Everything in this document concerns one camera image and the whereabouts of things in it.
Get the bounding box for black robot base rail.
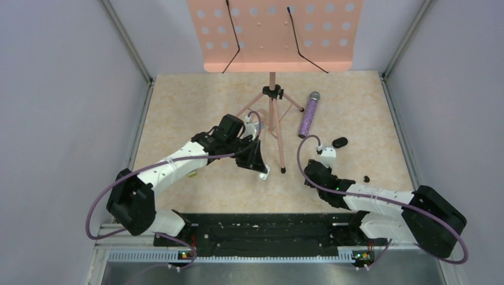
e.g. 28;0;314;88
153;213;390;269

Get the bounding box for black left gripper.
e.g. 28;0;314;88
225;137;267;173

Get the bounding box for pink music stand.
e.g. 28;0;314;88
187;0;363;156

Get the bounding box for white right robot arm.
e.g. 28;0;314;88
301;159;467;258

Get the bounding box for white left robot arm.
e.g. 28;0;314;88
106;111;270;246

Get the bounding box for black earbud charging case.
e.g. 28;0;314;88
332;137;349;149

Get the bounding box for white earbud charging case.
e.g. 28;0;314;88
259;165;270;181

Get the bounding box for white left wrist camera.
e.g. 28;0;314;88
241;113;262;139

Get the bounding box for purple glitter microphone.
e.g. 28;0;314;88
298;91;320;138

